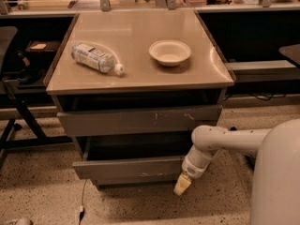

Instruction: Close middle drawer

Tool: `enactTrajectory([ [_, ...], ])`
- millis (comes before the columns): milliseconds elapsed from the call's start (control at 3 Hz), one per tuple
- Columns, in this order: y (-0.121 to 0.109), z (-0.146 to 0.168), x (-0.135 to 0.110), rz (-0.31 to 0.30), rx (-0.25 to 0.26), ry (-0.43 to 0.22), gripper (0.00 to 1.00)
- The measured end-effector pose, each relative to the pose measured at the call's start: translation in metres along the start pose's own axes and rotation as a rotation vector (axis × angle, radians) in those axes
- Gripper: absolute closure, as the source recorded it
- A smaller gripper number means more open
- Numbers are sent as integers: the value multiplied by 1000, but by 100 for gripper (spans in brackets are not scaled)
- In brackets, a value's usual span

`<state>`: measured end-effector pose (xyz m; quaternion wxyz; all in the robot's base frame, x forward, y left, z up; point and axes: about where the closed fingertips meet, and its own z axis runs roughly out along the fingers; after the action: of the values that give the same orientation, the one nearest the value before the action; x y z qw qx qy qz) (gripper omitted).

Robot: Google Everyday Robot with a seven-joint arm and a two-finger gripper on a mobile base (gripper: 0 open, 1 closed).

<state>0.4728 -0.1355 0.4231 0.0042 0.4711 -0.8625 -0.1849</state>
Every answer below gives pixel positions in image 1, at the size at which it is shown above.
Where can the grey bottom drawer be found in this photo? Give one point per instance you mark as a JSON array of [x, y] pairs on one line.
[[131, 181]]

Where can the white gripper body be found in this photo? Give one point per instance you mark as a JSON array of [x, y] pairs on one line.
[[192, 169]]

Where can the grey drawer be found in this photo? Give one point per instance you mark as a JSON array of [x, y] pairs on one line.
[[144, 155], [131, 181], [134, 121]]

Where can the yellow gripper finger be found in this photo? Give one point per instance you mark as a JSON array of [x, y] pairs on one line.
[[182, 184]]

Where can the plastic water bottle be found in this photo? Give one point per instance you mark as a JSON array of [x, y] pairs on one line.
[[95, 58]]

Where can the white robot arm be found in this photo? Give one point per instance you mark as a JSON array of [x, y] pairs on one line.
[[275, 198]]

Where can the grey top drawer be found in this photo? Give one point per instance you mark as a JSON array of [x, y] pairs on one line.
[[134, 121]]

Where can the grey drawer cabinet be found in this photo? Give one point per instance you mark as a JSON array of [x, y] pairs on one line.
[[200, 80]]

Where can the black office chair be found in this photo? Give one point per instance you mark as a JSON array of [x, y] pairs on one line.
[[7, 34]]

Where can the white paper bowl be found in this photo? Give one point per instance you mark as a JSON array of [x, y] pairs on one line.
[[169, 53]]

